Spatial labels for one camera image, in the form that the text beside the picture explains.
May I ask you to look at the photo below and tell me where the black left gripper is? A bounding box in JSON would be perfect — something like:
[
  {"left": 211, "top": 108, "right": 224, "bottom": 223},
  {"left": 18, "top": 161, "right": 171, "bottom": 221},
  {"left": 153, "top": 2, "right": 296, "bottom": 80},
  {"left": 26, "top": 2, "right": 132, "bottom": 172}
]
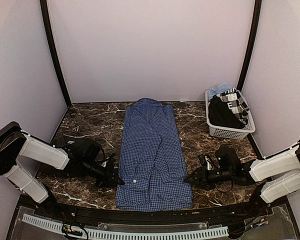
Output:
[{"left": 82, "top": 158, "right": 124, "bottom": 189}]

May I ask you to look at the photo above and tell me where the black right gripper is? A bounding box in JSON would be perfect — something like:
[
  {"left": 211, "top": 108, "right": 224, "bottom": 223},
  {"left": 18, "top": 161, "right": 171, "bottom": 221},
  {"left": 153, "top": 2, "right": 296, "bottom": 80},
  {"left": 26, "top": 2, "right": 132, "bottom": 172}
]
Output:
[{"left": 184, "top": 166, "right": 234, "bottom": 190}]

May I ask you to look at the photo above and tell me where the blue checkered long sleeve shirt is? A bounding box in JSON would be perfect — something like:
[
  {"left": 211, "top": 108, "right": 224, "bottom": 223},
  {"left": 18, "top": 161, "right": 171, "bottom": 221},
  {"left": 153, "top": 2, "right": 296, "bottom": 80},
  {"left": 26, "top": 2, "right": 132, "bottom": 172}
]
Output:
[{"left": 115, "top": 98, "right": 193, "bottom": 212}]

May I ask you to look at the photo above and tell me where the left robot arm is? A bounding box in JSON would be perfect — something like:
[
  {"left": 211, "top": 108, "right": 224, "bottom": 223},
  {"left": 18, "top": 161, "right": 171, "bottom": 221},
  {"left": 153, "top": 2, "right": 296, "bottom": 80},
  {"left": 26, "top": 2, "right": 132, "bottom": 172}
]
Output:
[{"left": 0, "top": 121, "right": 124, "bottom": 218}]

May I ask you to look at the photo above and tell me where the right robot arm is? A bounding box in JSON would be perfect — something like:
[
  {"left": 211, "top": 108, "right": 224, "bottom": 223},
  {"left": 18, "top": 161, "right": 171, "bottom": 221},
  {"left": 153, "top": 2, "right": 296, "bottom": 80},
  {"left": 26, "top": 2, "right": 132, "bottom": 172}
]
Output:
[{"left": 184, "top": 139, "right": 300, "bottom": 217}]

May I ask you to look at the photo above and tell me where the folded black striped shirt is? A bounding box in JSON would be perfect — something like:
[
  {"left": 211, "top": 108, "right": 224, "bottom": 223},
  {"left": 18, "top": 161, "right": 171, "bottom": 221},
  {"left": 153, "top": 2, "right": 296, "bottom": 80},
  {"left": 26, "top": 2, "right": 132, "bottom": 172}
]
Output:
[{"left": 39, "top": 135, "right": 95, "bottom": 178}]

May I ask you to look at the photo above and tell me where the white plastic laundry basket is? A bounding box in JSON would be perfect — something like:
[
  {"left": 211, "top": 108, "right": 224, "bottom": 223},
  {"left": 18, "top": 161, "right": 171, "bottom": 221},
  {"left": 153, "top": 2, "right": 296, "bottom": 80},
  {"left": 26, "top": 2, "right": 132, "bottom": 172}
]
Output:
[{"left": 205, "top": 88, "right": 256, "bottom": 140}]

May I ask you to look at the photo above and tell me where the black garment in basket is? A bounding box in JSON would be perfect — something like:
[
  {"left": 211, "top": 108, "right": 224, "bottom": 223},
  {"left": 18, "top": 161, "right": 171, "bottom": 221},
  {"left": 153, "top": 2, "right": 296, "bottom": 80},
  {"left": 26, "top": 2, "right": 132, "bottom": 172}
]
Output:
[{"left": 208, "top": 96, "right": 245, "bottom": 129}]

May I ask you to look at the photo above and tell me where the black white plaid shirt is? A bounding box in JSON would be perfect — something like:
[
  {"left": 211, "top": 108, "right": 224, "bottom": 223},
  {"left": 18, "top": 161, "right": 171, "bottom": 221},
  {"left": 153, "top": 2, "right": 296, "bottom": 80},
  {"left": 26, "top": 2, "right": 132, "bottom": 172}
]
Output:
[{"left": 216, "top": 87, "right": 250, "bottom": 125}]

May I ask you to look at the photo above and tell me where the light blue shirt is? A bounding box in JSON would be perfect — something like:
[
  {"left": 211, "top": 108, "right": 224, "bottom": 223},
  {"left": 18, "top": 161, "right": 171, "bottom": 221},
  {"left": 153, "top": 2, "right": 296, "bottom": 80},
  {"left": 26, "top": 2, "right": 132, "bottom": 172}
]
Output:
[{"left": 208, "top": 82, "right": 233, "bottom": 101}]

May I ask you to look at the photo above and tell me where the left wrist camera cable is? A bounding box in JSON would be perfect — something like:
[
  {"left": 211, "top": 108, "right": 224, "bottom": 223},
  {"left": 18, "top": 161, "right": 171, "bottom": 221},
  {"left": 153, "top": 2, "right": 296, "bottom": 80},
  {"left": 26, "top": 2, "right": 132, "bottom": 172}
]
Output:
[{"left": 99, "top": 152, "right": 116, "bottom": 171}]

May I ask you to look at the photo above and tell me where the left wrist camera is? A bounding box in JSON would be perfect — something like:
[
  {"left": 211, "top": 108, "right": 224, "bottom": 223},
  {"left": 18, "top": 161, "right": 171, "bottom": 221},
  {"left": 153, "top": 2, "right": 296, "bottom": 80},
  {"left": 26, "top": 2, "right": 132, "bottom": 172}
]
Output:
[{"left": 78, "top": 139, "right": 102, "bottom": 161}]

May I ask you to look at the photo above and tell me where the black front rail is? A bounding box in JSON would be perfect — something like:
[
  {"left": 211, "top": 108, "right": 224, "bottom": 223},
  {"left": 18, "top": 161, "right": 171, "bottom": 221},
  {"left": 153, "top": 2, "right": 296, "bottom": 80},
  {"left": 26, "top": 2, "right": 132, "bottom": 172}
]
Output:
[{"left": 17, "top": 194, "right": 288, "bottom": 227}]

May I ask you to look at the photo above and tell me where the white slotted cable duct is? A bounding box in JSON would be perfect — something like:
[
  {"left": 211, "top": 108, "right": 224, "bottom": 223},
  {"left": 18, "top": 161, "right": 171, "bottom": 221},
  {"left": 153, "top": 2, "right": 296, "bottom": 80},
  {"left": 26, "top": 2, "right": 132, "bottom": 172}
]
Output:
[{"left": 22, "top": 213, "right": 229, "bottom": 240}]

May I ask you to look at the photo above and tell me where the right black corner post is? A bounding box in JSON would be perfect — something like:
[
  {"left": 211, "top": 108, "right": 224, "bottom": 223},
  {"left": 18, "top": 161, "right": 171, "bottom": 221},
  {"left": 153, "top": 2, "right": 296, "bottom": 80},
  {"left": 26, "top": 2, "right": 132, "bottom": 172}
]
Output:
[{"left": 236, "top": 0, "right": 262, "bottom": 91}]

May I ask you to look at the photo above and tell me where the black corner post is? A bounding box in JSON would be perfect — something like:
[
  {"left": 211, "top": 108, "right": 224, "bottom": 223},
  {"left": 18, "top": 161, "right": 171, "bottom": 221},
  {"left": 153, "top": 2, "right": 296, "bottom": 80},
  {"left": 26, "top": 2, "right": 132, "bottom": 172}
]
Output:
[
  {"left": 236, "top": 0, "right": 262, "bottom": 91},
  {"left": 39, "top": 0, "right": 72, "bottom": 108}
]

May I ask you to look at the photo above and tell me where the left black corner post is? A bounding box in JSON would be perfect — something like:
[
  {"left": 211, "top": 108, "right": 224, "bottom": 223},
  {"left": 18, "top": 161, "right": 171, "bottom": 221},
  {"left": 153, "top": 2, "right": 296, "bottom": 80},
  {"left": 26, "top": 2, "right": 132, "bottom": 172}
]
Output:
[{"left": 39, "top": 0, "right": 72, "bottom": 108}]

